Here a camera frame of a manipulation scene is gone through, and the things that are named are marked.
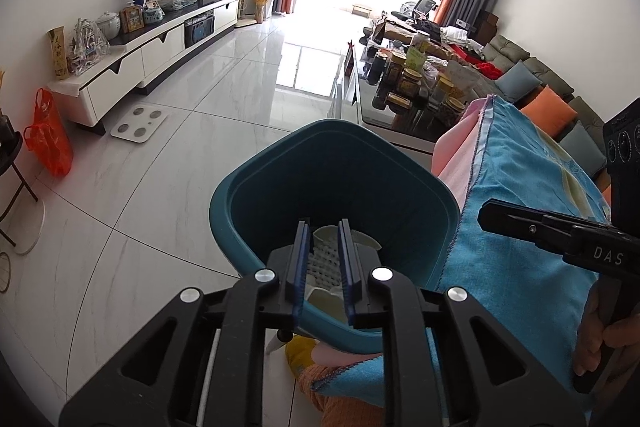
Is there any blue white porcelain bowl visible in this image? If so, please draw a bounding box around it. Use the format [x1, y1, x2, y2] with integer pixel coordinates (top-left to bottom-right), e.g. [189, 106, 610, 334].
[143, 2, 166, 26]

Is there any teal plastic bin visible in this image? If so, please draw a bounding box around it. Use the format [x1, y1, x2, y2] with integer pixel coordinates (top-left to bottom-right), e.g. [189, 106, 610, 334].
[209, 119, 461, 355]

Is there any group of food jars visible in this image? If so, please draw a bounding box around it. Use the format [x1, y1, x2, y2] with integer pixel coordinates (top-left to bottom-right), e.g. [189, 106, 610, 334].
[367, 29, 482, 128]

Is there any orange towel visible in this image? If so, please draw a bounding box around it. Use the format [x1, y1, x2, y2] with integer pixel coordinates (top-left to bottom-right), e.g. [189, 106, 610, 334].
[297, 363, 387, 427]

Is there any person's right hand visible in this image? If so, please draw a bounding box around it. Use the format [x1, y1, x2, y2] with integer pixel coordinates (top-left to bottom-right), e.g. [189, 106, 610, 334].
[573, 283, 640, 379]

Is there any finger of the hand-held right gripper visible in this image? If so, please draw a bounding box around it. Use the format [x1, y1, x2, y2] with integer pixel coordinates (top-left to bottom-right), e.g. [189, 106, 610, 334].
[477, 199, 577, 254]

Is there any grey-blue cushion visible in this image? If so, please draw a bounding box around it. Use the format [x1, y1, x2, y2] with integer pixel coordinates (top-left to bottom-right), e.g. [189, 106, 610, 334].
[559, 122, 609, 178]
[495, 61, 542, 106]

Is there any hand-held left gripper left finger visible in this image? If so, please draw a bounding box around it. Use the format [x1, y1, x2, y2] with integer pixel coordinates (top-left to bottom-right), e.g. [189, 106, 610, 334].
[59, 219, 311, 427]

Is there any beige paper pouch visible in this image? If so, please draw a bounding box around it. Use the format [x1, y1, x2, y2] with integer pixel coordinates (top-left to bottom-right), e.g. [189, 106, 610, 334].
[444, 59, 483, 88]

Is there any wooden picture frame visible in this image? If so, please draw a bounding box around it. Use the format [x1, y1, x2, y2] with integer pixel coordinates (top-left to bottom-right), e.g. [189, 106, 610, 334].
[120, 5, 146, 34]

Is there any blue towel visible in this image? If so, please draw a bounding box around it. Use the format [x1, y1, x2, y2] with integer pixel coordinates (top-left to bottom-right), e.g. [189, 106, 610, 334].
[310, 96, 613, 400]

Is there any yellow cloth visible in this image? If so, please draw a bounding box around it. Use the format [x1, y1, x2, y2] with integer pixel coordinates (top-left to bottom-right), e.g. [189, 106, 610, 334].
[283, 335, 319, 379]

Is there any yellow patterned tall box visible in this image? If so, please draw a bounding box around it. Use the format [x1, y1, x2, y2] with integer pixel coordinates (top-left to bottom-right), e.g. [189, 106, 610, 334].
[47, 27, 69, 80]

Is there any red cloth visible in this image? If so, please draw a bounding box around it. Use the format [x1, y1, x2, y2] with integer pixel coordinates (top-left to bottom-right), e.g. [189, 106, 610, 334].
[465, 57, 504, 80]

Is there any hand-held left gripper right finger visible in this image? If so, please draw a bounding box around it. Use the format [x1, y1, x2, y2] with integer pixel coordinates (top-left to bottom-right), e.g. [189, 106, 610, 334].
[337, 219, 587, 427]

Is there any orange plastic bag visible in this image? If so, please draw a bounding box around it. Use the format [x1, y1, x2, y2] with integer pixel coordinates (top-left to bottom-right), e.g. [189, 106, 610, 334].
[24, 88, 74, 178]

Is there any white foam net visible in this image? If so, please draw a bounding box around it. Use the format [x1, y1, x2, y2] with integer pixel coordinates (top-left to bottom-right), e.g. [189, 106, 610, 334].
[305, 249, 348, 297]

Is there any glass coffee table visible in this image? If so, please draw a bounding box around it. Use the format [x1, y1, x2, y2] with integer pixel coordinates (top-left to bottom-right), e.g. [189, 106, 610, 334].
[327, 42, 481, 154]

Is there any white TV cabinet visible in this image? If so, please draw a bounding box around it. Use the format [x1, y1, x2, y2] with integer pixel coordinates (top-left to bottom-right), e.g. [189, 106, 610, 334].
[47, 0, 242, 138]

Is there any black office chair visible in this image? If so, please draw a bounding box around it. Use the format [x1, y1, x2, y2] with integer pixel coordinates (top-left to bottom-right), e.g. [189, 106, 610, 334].
[390, 0, 439, 20]

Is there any white bathroom scale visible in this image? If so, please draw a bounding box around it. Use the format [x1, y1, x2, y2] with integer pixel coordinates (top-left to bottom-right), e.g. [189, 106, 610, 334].
[110, 106, 169, 143]

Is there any grey-green sofa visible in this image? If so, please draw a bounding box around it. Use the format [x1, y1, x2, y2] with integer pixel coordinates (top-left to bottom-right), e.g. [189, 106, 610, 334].
[435, 34, 615, 190]

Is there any white ceramic jar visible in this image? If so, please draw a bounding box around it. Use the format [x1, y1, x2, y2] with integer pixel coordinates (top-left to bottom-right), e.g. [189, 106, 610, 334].
[95, 11, 122, 40]

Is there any black curved plant stand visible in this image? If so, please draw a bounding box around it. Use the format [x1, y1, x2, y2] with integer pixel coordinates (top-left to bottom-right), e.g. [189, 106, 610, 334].
[0, 129, 49, 256]

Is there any dark brown box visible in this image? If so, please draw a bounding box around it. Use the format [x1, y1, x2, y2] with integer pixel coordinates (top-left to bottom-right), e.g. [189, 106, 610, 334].
[472, 9, 500, 42]

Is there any clear plastic bag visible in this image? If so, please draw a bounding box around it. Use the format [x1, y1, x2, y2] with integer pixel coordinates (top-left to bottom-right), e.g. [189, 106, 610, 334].
[67, 19, 111, 76]

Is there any orange cushion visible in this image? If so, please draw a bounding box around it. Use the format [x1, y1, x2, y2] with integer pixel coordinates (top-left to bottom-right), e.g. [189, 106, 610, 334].
[520, 86, 579, 140]

